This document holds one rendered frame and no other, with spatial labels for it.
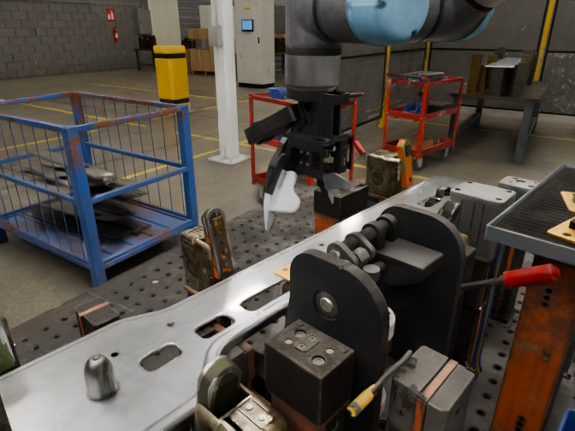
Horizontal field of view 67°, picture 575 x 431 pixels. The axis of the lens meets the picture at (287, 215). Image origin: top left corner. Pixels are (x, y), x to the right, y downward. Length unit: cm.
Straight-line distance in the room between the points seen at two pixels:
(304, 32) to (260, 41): 1044
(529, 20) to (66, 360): 779
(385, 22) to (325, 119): 16
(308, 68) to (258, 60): 1050
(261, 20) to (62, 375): 1060
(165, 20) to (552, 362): 750
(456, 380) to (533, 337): 33
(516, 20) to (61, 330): 760
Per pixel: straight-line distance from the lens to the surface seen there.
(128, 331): 66
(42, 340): 123
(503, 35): 807
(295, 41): 59
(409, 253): 50
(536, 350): 81
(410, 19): 51
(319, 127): 60
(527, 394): 86
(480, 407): 101
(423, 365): 48
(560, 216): 67
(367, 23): 49
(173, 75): 784
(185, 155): 286
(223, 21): 476
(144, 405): 55
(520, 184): 113
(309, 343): 42
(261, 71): 1105
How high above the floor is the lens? 139
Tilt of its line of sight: 23 degrees down
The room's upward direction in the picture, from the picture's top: straight up
